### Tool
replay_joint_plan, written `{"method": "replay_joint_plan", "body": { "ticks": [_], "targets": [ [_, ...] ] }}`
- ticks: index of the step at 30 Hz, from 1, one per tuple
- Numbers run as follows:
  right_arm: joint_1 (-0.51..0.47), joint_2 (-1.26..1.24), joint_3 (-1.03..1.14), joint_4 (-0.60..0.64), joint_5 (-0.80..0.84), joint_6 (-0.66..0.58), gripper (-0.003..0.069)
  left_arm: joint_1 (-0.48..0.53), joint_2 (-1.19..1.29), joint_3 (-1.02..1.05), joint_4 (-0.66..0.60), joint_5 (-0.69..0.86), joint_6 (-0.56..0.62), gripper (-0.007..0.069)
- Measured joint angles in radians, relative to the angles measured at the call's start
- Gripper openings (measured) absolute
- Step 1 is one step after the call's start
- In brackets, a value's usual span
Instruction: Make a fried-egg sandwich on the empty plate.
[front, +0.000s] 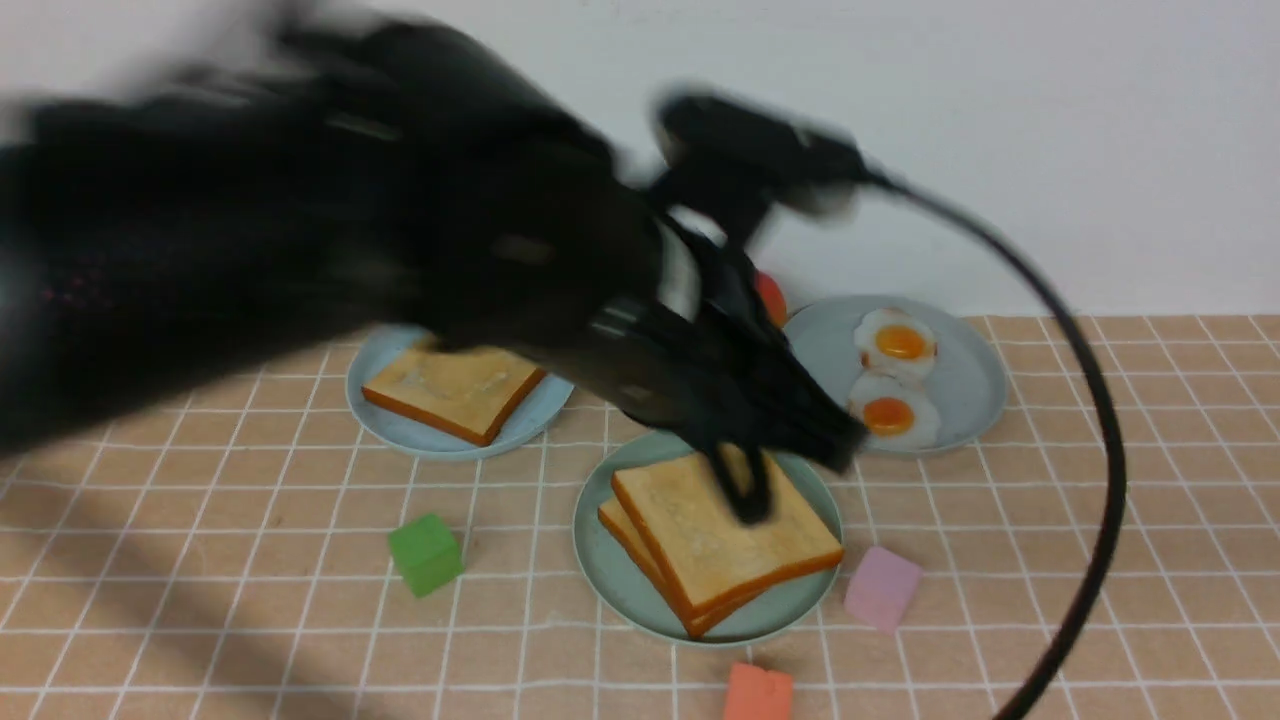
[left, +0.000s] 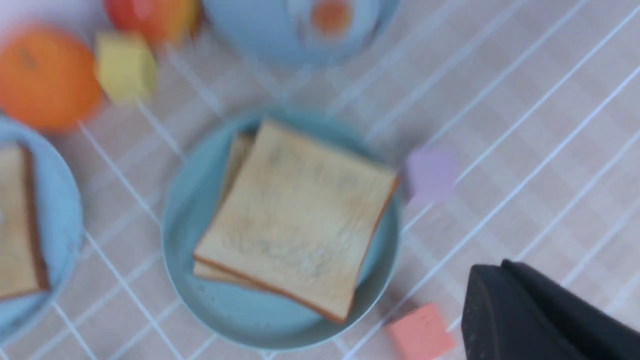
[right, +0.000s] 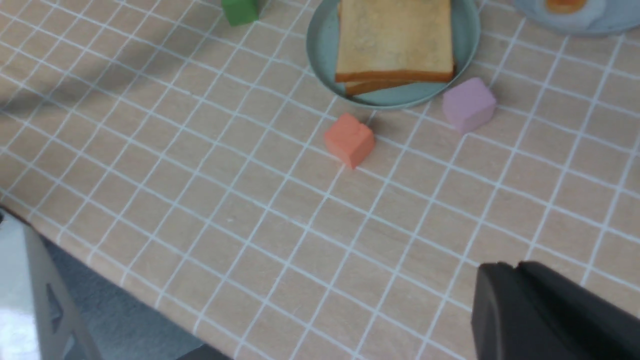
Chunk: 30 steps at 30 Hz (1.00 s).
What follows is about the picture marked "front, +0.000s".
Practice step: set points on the far fried egg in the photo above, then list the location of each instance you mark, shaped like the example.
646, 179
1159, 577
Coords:
893, 342

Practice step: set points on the red yellow apple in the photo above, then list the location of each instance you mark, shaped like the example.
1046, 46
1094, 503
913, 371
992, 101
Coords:
772, 297

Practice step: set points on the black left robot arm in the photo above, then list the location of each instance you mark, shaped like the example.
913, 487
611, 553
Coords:
405, 174

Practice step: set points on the near fried egg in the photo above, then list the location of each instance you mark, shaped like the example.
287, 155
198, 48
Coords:
898, 413

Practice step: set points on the orange foam block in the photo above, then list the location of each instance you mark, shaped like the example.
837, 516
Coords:
755, 693

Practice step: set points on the toast slice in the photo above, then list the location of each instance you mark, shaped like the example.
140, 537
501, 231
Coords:
705, 553
616, 521
468, 396

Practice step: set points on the tan checkered tablecloth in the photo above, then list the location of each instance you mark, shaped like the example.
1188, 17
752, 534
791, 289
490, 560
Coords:
226, 557

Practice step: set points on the fried egg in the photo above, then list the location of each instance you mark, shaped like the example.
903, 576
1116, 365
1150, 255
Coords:
893, 342
898, 413

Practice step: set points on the green foam cube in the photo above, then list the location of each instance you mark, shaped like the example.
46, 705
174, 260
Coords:
425, 554

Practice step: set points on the light blue bread plate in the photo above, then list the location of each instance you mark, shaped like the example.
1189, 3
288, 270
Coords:
529, 419

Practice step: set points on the pink foam cube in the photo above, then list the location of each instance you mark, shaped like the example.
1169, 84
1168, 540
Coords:
881, 589

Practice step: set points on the grey-blue egg plate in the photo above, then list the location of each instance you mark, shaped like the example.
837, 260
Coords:
968, 384

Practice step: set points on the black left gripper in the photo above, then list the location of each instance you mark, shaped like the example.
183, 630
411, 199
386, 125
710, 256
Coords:
664, 324

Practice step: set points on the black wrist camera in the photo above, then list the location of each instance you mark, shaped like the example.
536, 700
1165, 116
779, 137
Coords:
734, 162

